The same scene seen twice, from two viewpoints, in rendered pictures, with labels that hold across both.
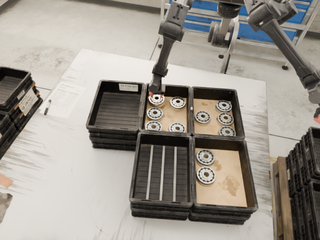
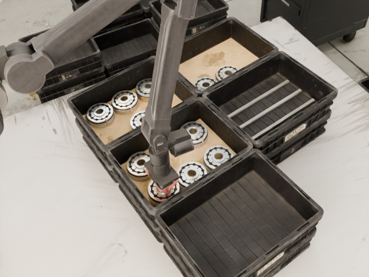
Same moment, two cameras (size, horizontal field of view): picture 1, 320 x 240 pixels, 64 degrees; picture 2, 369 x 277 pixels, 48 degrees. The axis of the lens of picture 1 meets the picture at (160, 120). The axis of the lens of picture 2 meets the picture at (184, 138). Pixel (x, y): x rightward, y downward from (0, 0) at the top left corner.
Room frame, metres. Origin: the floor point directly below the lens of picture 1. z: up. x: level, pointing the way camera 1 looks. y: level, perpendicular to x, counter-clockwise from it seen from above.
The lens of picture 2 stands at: (1.46, 0.68, 1.99)
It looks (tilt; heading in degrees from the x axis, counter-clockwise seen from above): 51 degrees down; 239
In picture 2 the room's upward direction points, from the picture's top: 6 degrees counter-clockwise
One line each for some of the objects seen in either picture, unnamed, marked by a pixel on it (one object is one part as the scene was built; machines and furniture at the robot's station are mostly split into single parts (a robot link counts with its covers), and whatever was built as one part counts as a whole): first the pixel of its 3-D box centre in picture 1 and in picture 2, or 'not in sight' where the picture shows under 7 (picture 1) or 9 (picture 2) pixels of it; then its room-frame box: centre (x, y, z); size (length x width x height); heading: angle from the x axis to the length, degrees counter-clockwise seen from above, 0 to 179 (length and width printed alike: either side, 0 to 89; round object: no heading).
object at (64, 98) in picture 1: (62, 98); not in sight; (1.26, 0.72, 0.70); 0.33 x 0.23 x 0.01; 170
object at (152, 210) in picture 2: (166, 107); (178, 150); (1.05, -0.04, 0.92); 0.40 x 0.30 x 0.02; 179
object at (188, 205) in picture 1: (163, 165); (269, 95); (0.65, -0.03, 0.92); 0.40 x 0.30 x 0.02; 179
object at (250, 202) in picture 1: (219, 175); (217, 64); (0.64, -0.33, 0.87); 0.40 x 0.30 x 0.11; 179
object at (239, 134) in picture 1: (214, 116); (134, 109); (1.04, -0.34, 0.87); 0.40 x 0.30 x 0.11; 179
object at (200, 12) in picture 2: not in sight; (190, 35); (0.24, -1.11, 0.37); 0.40 x 0.30 x 0.45; 170
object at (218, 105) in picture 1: (224, 105); (100, 112); (1.15, -0.41, 0.86); 0.10 x 0.10 x 0.01
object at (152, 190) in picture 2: (156, 98); (163, 188); (1.16, 0.03, 0.88); 0.10 x 0.10 x 0.01
